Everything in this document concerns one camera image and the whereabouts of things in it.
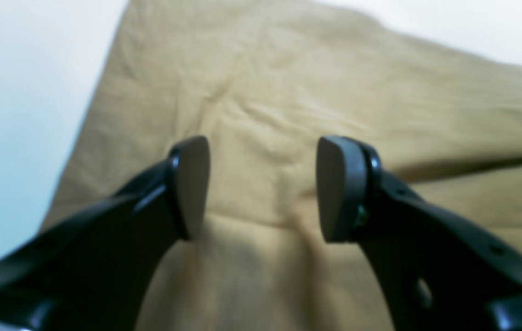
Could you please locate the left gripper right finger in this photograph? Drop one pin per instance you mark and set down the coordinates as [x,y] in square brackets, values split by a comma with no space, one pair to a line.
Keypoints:
[438,271]

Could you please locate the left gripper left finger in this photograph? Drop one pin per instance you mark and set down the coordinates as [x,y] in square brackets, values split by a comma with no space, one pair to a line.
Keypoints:
[91,271]

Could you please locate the brown t-shirt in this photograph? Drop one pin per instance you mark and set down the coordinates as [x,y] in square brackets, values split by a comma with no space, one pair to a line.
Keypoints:
[263,80]

